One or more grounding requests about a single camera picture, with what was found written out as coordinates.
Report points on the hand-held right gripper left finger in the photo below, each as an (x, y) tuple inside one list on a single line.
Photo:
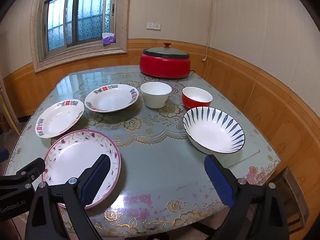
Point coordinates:
[(97, 177)]

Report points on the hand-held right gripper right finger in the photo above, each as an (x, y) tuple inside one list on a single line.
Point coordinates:
[(220, 180)]

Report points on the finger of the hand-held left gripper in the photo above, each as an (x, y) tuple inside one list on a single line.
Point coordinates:
[(35, 167), (3, 156)]

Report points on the pink floral plate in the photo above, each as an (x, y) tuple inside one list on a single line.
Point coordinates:
[(72, 157)]

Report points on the blue striped white bowl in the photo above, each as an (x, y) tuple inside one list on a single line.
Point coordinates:
[(212, 132)]

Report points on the white dragon print plate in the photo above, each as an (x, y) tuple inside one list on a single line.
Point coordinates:
[(110, 101), (57, 120)]

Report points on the red bowl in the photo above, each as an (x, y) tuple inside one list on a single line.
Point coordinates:
[(190, 103)]

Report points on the wooden chair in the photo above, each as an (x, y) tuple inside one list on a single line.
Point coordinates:
[(295, 205)]

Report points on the red electric pot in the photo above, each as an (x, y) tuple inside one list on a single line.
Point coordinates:
[(162, 66)]

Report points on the purple packet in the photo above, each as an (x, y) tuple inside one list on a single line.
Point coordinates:
[(108, 40)]

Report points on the wooden door frame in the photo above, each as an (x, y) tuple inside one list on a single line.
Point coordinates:
[(5, 122)]

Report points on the window with stone frame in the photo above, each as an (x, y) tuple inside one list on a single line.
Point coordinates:
[(87, 17)]

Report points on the white wall socket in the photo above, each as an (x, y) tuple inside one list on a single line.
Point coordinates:
[(157, 26), (150, 25)]

